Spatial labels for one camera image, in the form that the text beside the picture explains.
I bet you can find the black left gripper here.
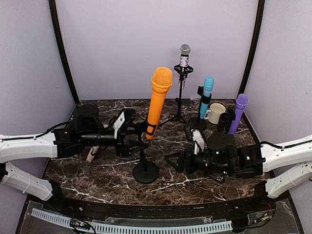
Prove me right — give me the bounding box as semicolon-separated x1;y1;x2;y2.
80;123;150;158

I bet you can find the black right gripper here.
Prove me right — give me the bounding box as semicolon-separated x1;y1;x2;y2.
165;146;232;176

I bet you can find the black round-base stand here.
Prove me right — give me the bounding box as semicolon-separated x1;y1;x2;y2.
227;107;236;122
189;86;207;132
133;119;159;184

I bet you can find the pink microphone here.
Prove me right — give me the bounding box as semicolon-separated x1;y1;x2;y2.
86;146;100;163

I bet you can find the orange microphone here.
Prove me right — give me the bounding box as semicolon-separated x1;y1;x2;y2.
146;67;173;139

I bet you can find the purple microphone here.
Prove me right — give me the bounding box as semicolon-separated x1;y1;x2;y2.
229;94;248;135

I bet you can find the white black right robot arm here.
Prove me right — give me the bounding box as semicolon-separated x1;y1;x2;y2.
165;132;312;212

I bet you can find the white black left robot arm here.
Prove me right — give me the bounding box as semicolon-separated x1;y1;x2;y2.
0;104;148;213

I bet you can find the black round-base stand, blue mic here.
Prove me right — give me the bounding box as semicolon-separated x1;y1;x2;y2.
189;86;207;132

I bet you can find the light blue microphone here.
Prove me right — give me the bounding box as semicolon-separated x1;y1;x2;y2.
199;77;214;119

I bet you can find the black tripod microphone stand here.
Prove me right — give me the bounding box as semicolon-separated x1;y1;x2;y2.
158;65;194;128

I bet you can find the glitter silver microphone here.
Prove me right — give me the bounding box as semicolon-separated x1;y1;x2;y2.
179;44;191;89

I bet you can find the cream ceramic mug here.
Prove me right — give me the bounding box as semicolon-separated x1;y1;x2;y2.
204;103;226;124

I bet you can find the dark blue ceramic mug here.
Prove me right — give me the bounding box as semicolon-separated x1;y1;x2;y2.
217;113;232;134

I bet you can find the small circuit board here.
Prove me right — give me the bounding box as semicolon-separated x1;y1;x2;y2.
69;218;90;232

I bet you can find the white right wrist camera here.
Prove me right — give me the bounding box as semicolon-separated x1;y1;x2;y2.
184;123;205;155

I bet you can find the black table edge rail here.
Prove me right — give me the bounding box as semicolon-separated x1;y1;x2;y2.
43;186;276;224

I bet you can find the white slotted cable duct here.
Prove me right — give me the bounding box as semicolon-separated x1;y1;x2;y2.
31;208;233;234

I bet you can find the black enclosure frame post right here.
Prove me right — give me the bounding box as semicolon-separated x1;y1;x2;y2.
237;0;265;96

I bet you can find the black enclosure frame post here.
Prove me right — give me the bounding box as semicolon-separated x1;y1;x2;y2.
48;0;80;105
237;0;265;96

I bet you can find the black enclosure frame post left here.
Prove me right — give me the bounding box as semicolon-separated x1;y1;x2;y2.
48;0;80;105

